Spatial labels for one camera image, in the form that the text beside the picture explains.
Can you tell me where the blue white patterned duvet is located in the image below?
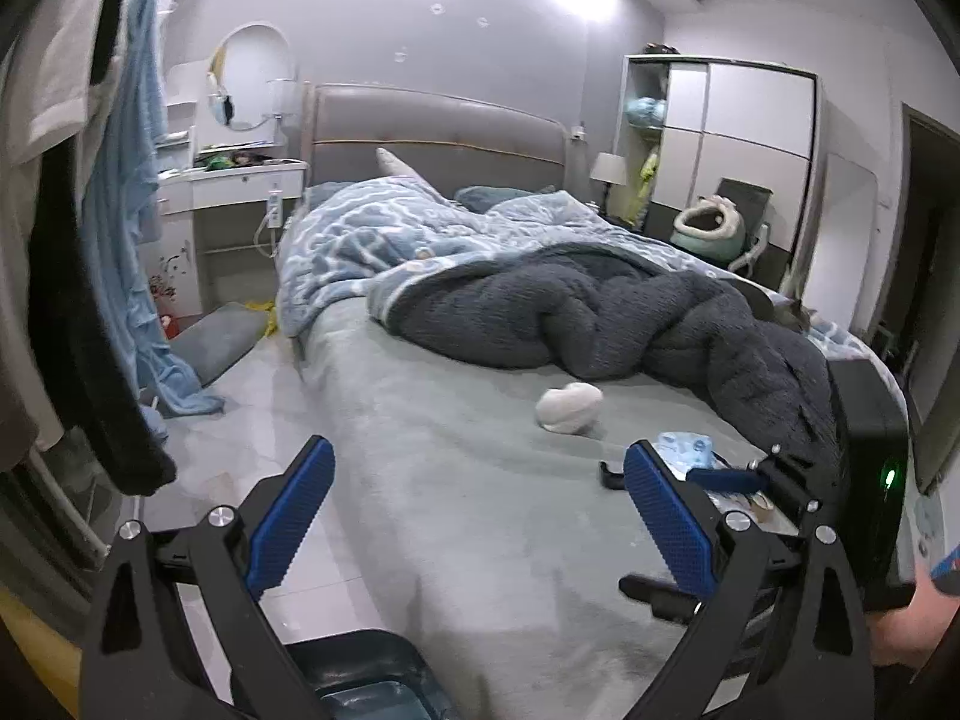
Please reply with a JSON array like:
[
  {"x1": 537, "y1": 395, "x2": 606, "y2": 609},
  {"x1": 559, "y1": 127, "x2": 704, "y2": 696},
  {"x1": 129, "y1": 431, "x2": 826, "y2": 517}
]
[{"x1": 275, "y1": 175, "x2": 677, "y2": 338}]

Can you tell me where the round wall mirror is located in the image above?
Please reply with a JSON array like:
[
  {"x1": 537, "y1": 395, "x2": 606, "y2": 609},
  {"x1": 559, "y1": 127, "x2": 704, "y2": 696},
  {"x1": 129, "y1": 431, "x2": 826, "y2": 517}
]
[{"x1": 205, "y1": 23, "x2": 295, "y2": 133}]

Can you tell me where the grey-green sheeted bed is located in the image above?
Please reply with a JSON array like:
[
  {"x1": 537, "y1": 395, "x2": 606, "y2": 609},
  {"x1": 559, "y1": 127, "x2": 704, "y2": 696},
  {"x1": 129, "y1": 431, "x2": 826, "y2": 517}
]
[{"x1": 278, "y1": 185, "x2": 913, "y2": 720}]

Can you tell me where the dark grey fleece blanket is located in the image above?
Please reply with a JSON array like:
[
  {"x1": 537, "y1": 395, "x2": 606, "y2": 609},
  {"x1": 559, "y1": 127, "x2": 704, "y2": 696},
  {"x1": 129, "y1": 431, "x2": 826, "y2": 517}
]
[{"x1": 381, "y1": 247, "x2": 839, "y2": 468}]

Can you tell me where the green cat bed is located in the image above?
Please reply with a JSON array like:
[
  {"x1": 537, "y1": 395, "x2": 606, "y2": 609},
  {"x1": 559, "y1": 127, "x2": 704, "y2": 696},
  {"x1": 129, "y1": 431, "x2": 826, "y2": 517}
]
[{"x1": 669, "y1": 195, "x2": 747, "y2": 266}]

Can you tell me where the black curved plastic piece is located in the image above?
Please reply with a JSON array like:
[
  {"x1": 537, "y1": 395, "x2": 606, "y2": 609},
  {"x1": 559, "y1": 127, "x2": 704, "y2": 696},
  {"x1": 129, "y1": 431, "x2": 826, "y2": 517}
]
[{"x1": 599, "y1": 461, "x2": 625, "y2": 491}]

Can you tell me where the white vanity desk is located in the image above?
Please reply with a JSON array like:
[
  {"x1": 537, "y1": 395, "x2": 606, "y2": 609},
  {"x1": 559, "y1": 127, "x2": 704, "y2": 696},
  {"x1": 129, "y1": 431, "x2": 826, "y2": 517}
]
[{"x1": 140, "y1": 160, "x2": 308, "y2": 322}]

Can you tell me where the dark door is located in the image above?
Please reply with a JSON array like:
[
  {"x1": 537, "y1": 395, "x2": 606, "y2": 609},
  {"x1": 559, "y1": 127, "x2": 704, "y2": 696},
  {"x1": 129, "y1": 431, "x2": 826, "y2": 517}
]
[{"x1": 896, "y1": 109, "x2": 958, "y2": 493}]

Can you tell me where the white sock ball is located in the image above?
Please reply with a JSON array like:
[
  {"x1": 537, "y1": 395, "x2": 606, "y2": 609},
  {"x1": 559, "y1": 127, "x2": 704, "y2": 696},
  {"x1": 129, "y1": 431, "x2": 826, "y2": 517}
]
[{"x1": 535, "y1": 382, "x2": 604, "y2": 436}]

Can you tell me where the white hanging garment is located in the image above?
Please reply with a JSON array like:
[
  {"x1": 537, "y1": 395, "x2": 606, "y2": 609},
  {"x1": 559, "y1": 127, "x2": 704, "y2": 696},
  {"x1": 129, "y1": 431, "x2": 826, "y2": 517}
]
[{"x1": 2, "y1": 0, "x2": 104, "y2": 166}]

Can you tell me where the white bedside lamp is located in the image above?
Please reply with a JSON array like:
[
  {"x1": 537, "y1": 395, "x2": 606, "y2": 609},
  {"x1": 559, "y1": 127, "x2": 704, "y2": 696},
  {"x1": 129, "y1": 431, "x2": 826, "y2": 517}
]
[{"x1": 589, "y1": 153, "x2": 628, "y2": 199}]

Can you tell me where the grey padded headboard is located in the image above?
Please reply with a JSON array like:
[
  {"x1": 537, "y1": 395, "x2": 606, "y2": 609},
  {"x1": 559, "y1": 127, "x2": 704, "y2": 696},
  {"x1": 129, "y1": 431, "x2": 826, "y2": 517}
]
[{"x1": 301, "y1": 83, "x2": 568, "y2": 197}]

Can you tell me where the black hanging garment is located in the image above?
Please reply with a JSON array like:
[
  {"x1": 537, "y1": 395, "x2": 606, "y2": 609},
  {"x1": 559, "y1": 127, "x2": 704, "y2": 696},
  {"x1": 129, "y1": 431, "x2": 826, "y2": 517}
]
[{"x1": 13, "y1": 0, "x2": 176, "y2": 496}]

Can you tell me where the light blue hanging towel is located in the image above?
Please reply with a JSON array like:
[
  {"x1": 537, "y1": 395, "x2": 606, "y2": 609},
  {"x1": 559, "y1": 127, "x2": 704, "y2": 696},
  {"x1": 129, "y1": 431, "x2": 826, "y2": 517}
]
[{"x1": 82, "y1": 0, "x2": 224, "y2": 442}]

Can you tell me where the dark teal trash bin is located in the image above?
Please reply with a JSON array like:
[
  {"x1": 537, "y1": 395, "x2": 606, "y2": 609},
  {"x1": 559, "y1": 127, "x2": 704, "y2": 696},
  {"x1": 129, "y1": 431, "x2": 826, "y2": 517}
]
[{"x1": 286, "y1": 629, "x2": 460, "y2": 720}]

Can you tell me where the grey floor cushion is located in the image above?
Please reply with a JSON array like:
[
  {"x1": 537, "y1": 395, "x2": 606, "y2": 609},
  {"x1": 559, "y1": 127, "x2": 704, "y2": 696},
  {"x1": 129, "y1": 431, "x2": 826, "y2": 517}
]
[{"x1": 171, "y1": 302, "x2": 270, "y2": 387}]

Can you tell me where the person's right hand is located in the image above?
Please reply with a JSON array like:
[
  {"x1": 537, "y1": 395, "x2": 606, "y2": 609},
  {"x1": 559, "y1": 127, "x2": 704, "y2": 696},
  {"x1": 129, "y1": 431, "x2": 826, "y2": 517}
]
[{"x1": 867, "y1": 572, "x2": 958, "y2": 670}]

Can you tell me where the white wardrobe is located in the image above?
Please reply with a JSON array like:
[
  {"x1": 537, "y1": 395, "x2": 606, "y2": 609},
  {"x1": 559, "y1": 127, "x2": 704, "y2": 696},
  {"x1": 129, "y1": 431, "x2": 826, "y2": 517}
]
[{"x1": 605, "y1": 54, "x2": 823, "y2": 294}]

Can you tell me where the white power strip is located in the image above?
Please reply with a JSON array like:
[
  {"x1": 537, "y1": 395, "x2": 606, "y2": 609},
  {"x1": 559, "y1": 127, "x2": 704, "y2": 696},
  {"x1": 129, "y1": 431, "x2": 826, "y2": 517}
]
[{"x1": 265, "y1": 188, "x2": 283, "y2": 229}]

